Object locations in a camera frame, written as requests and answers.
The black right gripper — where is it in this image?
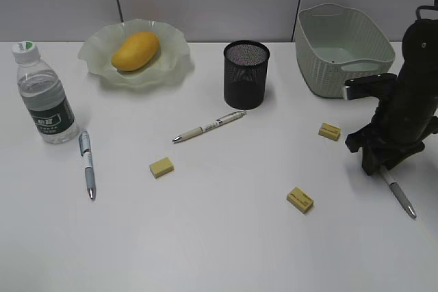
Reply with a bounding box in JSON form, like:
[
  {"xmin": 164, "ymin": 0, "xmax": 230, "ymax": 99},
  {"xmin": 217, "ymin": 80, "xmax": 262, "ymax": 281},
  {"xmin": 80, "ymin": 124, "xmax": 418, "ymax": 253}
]
[{"xmin": 346, "ymin": 19, "xmax": 437, "ymax": 176}]

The white grey pen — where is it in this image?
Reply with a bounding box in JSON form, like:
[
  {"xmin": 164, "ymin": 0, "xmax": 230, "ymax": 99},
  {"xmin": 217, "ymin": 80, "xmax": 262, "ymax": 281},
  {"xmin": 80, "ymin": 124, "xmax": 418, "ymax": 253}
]
[{"xmin": 379, "ymin": 165, "xmax": 417, "ymax": 220}]

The beige pen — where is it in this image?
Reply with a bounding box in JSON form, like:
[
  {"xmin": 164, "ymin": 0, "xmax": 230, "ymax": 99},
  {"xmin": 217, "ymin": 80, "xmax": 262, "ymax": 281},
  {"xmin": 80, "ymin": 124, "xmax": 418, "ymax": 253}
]
[{"xmin": 172, "ymin": 110, "xmax": 246, "ymax": 144}]

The yellow mango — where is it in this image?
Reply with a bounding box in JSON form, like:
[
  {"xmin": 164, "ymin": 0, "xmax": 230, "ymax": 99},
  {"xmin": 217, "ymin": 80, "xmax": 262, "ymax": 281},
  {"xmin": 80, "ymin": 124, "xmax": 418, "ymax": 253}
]
[{"xmin": 112, "ymin": 31, "xmax": 159, "ymax": 72}]

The blue grey pen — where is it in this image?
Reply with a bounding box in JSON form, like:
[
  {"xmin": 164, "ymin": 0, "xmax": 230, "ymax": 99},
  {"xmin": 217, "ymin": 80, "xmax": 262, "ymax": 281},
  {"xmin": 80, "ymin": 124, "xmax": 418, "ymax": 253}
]
[{"xmin": 79, "ymin": 130, "xmax": 96, "ymax": 201}]

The clear water bottle green label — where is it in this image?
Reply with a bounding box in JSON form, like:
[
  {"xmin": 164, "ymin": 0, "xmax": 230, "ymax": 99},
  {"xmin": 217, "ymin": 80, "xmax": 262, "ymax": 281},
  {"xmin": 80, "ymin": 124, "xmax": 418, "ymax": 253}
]
[{"xmin": 12, "ymin": 41, "xmax": 79, "ymax": 144}]

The yellow eraser right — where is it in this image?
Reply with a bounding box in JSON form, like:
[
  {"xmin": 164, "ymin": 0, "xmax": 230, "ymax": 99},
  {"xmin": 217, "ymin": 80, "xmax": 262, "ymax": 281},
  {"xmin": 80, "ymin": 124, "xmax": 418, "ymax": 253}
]
[{"xmin": 318, "ymin": 122, "xmax": 342, "ymax": 141}]

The pale green plastic basket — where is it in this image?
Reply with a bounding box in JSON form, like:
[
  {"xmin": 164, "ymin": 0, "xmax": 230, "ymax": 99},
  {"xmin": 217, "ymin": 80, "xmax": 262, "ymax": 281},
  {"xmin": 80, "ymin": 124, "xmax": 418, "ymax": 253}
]
[{"xmin": 295, "ymin": 3, "xmax": 396, "ymax": 98}]

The black mesh pen holder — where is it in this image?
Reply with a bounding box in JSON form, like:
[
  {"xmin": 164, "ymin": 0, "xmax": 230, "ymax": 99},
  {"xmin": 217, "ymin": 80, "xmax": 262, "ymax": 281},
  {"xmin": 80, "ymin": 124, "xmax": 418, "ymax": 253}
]
[{"xmin": 223, "ymin": 40, "xmax": 270, "ymax": 110}]

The yellow eraser left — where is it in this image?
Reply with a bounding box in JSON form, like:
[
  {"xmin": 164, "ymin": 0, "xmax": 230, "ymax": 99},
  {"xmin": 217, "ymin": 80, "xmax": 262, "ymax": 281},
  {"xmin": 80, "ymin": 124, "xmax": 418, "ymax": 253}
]
[{"xmin": 149, "ymin": 157, "xmax": 174, "ymax": 179}]

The translucent green wavy plate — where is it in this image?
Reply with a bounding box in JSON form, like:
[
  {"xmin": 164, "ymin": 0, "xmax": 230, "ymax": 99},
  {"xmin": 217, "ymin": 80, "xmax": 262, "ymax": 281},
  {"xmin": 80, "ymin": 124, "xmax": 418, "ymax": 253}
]
[{"xmin": 78, "ymin": 19, "xmax": 190, "ymax": 89}]

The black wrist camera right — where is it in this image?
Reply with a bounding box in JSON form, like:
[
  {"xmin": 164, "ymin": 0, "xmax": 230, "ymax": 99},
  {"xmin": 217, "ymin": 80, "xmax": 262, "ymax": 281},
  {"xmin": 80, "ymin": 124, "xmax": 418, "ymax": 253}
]
[{"xmin": 342, "ymin": 73, "xmax": 397, "ymax": 101}]

